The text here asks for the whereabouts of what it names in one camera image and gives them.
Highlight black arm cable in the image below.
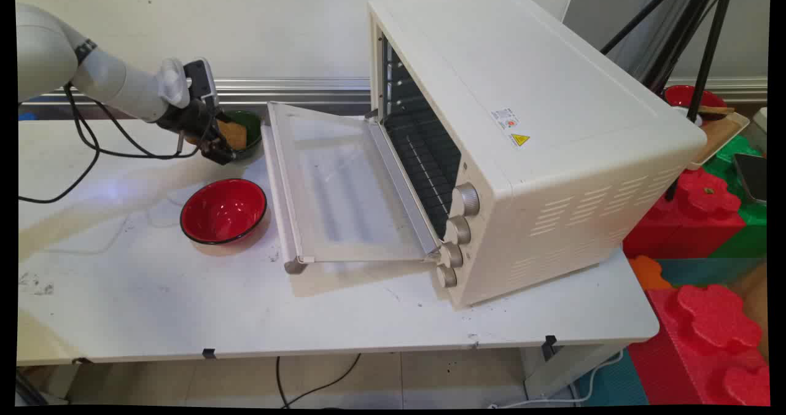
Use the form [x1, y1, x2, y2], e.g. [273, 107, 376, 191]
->
[18, 83, 203, 204]

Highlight white table leg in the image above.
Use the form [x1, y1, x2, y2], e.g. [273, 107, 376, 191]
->
[521, 341, 622, 401]

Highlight black metal tray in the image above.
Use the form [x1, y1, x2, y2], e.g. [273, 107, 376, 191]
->
[733, 153, 769, 206]

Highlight black tripod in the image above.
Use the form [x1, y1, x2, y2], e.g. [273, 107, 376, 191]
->
[600, 0, 736, 202]

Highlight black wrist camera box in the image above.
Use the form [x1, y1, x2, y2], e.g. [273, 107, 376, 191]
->
[183, 59, 220, 110]

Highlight wooden tray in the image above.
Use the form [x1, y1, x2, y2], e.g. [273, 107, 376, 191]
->
[686, 111, 751, 171]

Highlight red bowl black rim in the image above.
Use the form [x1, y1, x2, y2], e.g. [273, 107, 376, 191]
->
[180, 179, 268, 246]

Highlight large silver oven knob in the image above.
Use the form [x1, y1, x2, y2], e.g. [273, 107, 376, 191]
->
[451, 183, 481, 217]

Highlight orange foam block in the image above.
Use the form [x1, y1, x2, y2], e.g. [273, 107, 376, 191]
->
[627, 255, 674, 292]

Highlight red bowl white inside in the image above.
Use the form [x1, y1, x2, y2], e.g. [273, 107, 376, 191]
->
[663, 85, 729, 122]

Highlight brown square bread slice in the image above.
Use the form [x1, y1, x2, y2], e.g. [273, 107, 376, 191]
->
[218, 119, 249, 152]

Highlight teal foam mat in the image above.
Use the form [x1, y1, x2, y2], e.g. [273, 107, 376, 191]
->
[656, 258, 755, 289]

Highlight white ridged cabinet front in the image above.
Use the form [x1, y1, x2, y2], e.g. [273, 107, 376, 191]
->
[261, 101, 444, 275]

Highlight cream toaster oven body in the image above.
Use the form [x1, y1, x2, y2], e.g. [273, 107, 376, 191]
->
[367, 0, 708, 310]

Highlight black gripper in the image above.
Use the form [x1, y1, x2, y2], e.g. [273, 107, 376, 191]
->
[157, 99, 237, 166]

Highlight dark green bowl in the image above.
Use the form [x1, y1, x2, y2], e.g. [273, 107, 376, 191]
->
[212, 109, 265, 161]

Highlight white info sticker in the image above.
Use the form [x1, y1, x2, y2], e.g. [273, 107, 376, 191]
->
[491, 107, 521, 131]

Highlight black floor cable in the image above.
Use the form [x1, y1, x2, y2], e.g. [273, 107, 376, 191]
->
[274, 353, 362, 410]

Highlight white floor cable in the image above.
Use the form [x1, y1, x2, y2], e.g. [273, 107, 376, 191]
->
[488, 350, 625, 410]

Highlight aluminium wall rail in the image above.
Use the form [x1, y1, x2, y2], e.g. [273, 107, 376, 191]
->
[18, 77, 373, 106]

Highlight green foam block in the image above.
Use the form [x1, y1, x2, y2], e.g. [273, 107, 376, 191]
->
[702, 134, 769, 260]

